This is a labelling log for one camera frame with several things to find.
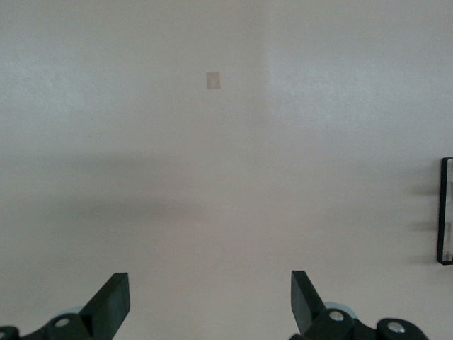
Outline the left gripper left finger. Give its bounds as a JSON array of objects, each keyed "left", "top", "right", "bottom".
[{"left": 21, "top": 272, "right": 131, "bottom": 340}]

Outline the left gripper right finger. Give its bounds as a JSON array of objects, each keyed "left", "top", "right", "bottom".
[{"left": 289, "top": 271, "right": 355, "bottom": 340}]

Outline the black wire cup holder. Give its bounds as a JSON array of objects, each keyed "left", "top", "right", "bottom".
[{"left": 437, "top": 155, "right": 453, "bottom": 266}]

